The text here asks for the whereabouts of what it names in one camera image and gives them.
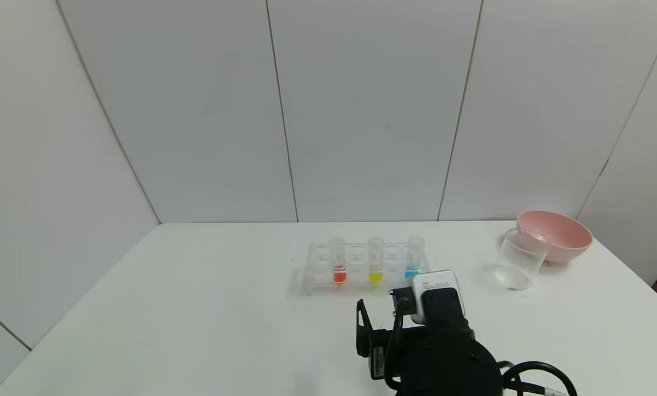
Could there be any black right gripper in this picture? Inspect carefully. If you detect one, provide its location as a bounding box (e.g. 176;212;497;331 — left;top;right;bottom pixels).
356;299;427;381

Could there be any test tube with yellow pigment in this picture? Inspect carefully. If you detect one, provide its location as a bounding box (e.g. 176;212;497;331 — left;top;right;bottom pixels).
367;237;385;284

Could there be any test tube with blue pigment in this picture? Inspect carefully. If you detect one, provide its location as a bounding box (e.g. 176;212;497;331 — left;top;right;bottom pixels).
406;236;424;281

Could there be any clear plastic test tube rack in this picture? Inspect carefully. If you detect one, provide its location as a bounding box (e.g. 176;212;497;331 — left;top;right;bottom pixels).
303;240;429;296

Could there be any test tube with red pigment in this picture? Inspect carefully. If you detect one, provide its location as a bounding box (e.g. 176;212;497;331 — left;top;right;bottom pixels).
329;238;347;284

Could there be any clear plastic beaker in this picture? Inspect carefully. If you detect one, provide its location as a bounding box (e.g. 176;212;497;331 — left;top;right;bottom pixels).
493;228;549;290

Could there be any pink bowl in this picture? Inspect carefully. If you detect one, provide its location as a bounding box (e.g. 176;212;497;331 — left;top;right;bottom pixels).
516;210;593;263

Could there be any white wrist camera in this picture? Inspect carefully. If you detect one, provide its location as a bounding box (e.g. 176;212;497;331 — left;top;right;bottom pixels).
391;269;466;331

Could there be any black camera cable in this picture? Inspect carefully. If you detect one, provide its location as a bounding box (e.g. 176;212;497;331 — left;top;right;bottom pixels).
382;300;579;396

